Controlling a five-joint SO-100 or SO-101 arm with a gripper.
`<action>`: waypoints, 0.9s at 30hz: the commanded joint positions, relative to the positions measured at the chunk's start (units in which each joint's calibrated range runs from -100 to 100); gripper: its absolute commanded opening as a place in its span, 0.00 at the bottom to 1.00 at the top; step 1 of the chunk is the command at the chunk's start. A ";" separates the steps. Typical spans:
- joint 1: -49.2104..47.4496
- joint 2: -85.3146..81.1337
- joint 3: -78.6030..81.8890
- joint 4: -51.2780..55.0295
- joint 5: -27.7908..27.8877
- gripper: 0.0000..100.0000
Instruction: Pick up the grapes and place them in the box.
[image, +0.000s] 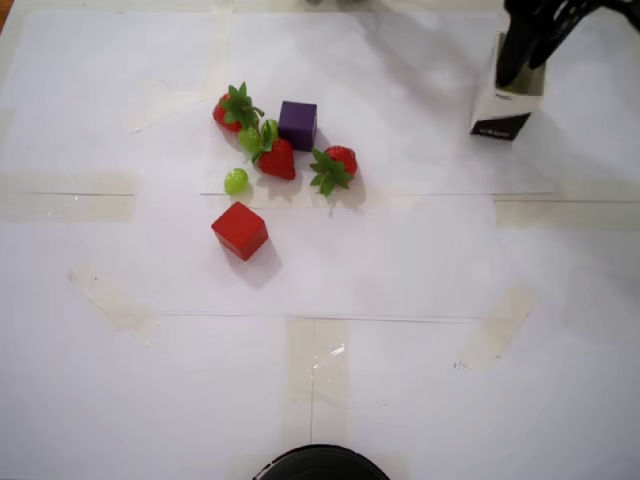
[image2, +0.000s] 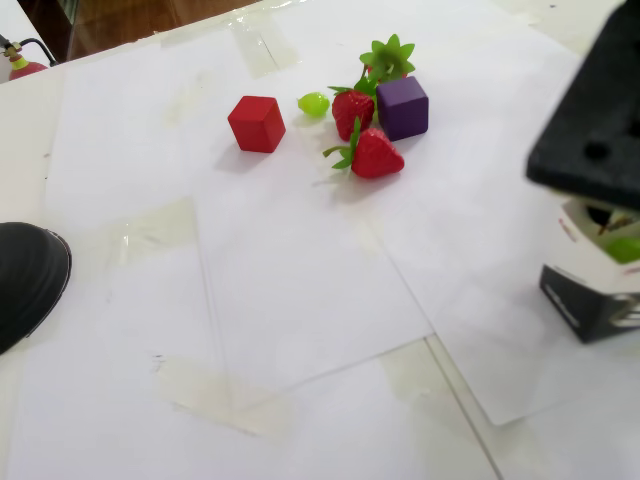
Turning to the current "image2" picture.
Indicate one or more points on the red plastic strawberry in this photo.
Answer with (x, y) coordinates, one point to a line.
(377, 155)
(352, 112)
(387, 57)

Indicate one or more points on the green plastic grape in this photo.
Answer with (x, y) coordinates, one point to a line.
(625, 248)
(314, 104)

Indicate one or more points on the purple wooden cube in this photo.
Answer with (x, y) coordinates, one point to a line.
(402, 110)

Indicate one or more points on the white and black cardboard box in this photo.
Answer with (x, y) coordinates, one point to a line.
(585, 260)

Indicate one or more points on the red wooden cube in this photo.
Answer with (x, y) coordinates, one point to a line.
(255, 125)

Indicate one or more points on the translucent tape strip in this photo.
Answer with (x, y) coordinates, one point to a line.
(260, 50)
(225, 400)
(410, 375)
(150, 232)

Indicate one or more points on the black round object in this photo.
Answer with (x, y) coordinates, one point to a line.
(25, 285)

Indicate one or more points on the red fire extinguisher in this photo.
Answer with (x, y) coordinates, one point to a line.
(27, 70)

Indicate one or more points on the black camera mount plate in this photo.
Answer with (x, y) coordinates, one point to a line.
(585, 100)

